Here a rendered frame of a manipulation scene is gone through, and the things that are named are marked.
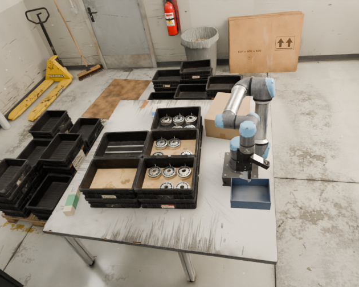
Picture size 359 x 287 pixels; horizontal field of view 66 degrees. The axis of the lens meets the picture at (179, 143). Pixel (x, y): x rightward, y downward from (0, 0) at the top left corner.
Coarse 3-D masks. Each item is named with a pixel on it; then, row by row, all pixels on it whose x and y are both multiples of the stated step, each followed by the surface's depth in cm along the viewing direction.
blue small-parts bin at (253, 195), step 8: (232, 184) 154; (240, 184) 153; (248, 184) 152; (256, 184) 151; (264, 184) 150; (232, 192) 151; (240, 192) 150; (248, 192) 149; (256, 192) 148; (264, 192) 148; (232, 200) 140; (240, 200) 139; (248, 200) 146; (256, 200) 145; (264, 200) 144; (248, 208) 142; (256, 208) 141; (264, 208) 140
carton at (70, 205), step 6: (72, 186) 215; (78, 186) 214; (72, 192) 210; (78, 192) 212; (72, 198) 206; (78, 198) 211; (66, 204) 202; (72, 204) 202; (66, 210) 198; (72, 210) 201
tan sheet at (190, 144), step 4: (180, 140) 224; (184, 140) 224; (188, 140) 223; (192, 140) 222; (184, 144) 220; (188, 144) 220; (192, 144) 219; (152, 148) 222; (168, 148) 220; (180, 148) 218; (184, 148) 217; (188, 148) 216; (192, 148) 216; (152, 152) 219; (164, 152) 217; (168, 152) 216; (172, 152) 216; (176, 152) 215; (180, 152) 214; (192, 152) 212
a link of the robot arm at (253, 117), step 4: (236, 116) 140; (240, 116) 139; (244, 116) 139; (248, 116) 138; (252, 116) 138; (256, 116) 139; (236, 120) 139; (240, 120) 138; (244, 120) 137; (248, 120) 135; (252, 120) 135; (256, 120) 137; (236, 124) 139; (256, 124) 135; (236, 128) 140
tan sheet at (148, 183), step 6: (162, 168) 205; (192, 168) 200; (192, 174) 196; (144, 180) 199; (150, 180) 198; (156, 180) 197; (162, 180) 196; (168, 180) 196; (174, 180) 195; (180, 180) 194; (186, 180) 193; (144, 186) 195; (150, 186) 194; (156, 186) 193; (174, 186) 191
